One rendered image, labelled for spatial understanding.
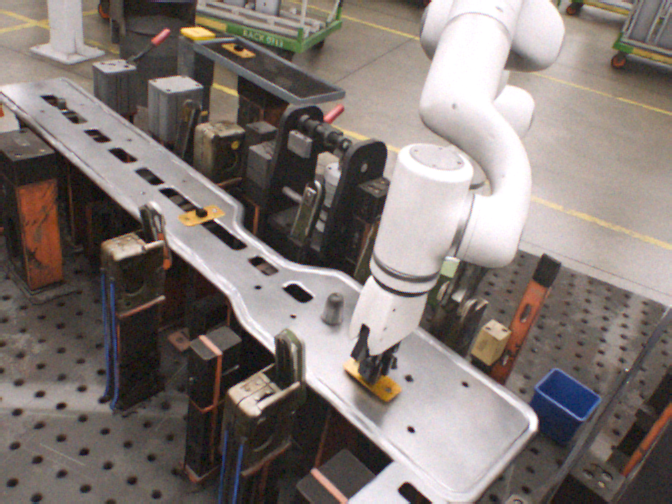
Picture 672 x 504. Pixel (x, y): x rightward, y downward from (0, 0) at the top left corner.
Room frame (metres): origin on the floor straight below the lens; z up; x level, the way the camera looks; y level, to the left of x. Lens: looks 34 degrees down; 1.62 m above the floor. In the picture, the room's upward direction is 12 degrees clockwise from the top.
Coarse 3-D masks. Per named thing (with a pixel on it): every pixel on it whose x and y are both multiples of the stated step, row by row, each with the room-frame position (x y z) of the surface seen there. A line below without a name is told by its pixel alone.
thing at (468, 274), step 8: (464, 264) 0.77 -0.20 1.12; (472, 264) 0.77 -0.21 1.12; (456, 272) 0.77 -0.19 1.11; (464, 272) 0.77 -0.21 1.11; (472, 272) 0.77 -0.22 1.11; (480, 272) 0.76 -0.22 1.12; (456, 280) 0.77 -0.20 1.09; (464, 280) 0.77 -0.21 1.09; (472, 280) 0.75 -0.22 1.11; (480, 280) 0.76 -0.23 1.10; (448, 288) 0.77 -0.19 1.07; (456, 288) 0.77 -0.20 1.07; (472, 288) 0.75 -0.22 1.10; (448, 296) 0.76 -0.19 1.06; (464, 296) 0.75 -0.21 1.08; (472, 296) 0.76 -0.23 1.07; (448, 304) 0.77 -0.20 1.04; (464, 304) 0.75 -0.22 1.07; (456, 312) 0.75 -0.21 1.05
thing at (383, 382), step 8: (352, 360) 0.64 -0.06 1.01; (352, 368) 0.62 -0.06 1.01; (360, 376) 0.61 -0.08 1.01; (368, 384) 0.60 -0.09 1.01; (376, 384) 0.60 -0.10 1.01; (384, 384) 0.60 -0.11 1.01; (392, 384) 0.61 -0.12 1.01; (376, 392) 0.59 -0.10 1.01; (384, 392) 0.59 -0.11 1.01; (392, 392) 0.59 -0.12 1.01; (384, 400) 0.57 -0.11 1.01
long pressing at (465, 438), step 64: (64, 128) 1.16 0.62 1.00; (128, 128) 1.23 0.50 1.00; (128, 192) 0.97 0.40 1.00; (192, 192) 1.01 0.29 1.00; (192, 256) 0.82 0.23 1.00; (256, 256) 0.85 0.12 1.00; (256, 320) 0.69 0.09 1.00; (320, 320) 0.72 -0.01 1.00; (320, 384) 0.59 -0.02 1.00; (448, 384) 0.64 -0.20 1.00; (384, 448) 0.51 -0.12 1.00; (448, 448) 0.53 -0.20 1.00; (512, 448) 0.55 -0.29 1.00
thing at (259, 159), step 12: (264, 144) 1.13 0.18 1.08; (252, 156) 1.09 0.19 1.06; (264, 156) 1.07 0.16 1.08; (252, 168) 1.09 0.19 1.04; (264, 168) 1.07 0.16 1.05; (252, 180) 1.09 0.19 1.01; (264, 180) 1.07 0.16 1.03; (252, 192) 1.08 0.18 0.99; (252, 204) 1.09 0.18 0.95; (252, 216) 1.09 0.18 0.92; (264, 216) 1.08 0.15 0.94; (252, 228) 1.09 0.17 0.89; (264, 228) 1.08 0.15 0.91; (264, 240) 1.08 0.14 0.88; (252, 264) 1.08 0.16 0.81
